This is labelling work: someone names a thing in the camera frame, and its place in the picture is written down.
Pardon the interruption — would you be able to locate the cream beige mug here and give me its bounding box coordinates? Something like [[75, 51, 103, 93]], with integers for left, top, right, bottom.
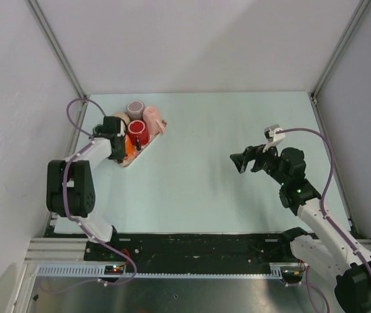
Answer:
[[113, 112, 131, 125]]

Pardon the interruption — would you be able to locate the orange mug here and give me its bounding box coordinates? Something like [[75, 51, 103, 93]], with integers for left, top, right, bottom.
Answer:
[[125, 135, 135, 158]]

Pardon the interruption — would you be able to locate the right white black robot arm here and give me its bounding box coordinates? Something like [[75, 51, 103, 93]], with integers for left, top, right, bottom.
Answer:
[[230, 145, 371, 312]]

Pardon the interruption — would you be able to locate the white slotted cable duct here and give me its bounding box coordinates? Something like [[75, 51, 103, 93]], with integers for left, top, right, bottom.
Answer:
[[37, 264, 282, 279]]

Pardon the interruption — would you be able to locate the floral serving tray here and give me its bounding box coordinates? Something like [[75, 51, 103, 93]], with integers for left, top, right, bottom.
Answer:
[[113, 120, 159, 168]]

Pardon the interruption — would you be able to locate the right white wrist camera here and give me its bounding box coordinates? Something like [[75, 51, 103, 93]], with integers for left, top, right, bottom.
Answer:
[[263, 125, 286, 152]]

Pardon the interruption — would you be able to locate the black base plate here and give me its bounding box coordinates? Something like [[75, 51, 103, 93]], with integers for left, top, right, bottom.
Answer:
[[83, 233, 305, 275]]

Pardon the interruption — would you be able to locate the pink mug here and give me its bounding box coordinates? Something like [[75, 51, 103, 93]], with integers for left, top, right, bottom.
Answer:
[[143, 106, 166, 135]]

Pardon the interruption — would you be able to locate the red mug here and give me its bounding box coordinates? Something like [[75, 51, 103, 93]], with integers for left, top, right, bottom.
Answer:
[[128, 120, 149, 151]]

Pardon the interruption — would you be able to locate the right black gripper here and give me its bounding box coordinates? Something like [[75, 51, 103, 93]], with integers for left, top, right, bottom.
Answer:
[[230, 139, 288, 186]]

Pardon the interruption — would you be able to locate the green mug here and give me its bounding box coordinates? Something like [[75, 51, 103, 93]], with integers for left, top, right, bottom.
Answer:
[[93, 124, 103, 136]]

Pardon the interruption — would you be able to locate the purple mug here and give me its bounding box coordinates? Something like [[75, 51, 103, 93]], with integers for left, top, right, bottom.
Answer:
[[126, 100, 145, 121]]

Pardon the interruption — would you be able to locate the aluminium frame rail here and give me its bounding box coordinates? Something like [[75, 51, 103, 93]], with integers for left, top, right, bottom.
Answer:
[[24, 237, 88, 263]]

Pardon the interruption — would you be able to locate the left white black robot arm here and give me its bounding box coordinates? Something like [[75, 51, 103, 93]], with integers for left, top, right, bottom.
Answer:
[[46, 116, 127, 260]]

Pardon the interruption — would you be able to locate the left aluminium corner post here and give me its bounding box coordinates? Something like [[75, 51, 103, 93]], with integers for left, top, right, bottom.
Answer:
[[25, 0, 86, 98]]

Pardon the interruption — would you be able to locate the right aluminium corner post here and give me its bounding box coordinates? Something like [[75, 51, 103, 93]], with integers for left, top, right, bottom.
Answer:
[[310, 0, 371, 98]]

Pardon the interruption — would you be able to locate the aluminium corner post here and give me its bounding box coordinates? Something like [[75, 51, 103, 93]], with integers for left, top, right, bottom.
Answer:
[[310, 0, 371, 98], [25, 0, 86, 98]]

